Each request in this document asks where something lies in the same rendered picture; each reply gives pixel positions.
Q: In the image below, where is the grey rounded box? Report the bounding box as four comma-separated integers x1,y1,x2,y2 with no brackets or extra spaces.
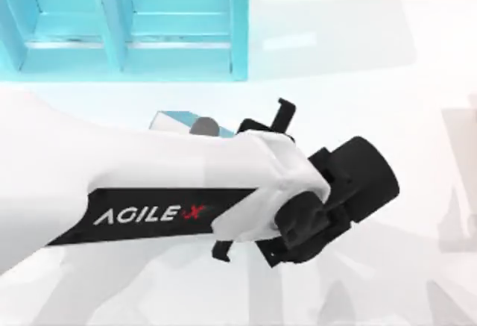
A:
189,116,221,137

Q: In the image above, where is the blue and white book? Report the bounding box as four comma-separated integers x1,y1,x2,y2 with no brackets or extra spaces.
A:
148,109,236,141

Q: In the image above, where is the light blue rack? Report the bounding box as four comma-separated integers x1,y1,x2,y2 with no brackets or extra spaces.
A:
0,0,249,83

